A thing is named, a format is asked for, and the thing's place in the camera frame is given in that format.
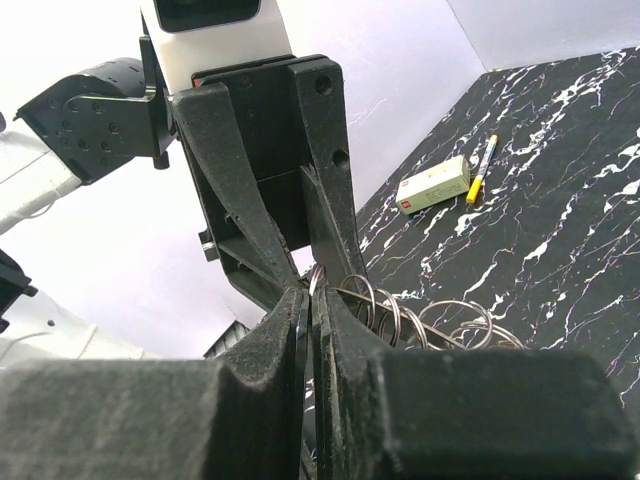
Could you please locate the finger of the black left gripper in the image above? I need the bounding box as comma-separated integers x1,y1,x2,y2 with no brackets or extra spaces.
172,83,300,300
301,166,366,285

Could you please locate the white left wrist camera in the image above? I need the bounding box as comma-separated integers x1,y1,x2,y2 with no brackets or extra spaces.
140,1,292,94

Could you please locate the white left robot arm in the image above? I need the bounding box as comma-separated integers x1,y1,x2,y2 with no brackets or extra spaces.
17,39,366,309

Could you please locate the black disc with keyrings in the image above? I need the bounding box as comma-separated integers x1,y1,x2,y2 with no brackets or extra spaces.
332,274,526,351

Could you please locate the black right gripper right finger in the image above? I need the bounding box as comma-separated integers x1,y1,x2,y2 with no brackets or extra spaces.
312,287,638,479

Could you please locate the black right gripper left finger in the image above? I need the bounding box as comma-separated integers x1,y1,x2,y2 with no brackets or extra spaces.
1,288,308,479

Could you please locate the pale green staples box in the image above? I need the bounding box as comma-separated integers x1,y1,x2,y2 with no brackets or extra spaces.
396,155,471,215

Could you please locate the yellow capped marker pen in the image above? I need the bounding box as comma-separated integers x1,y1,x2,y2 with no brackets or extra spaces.
466,134,499,204

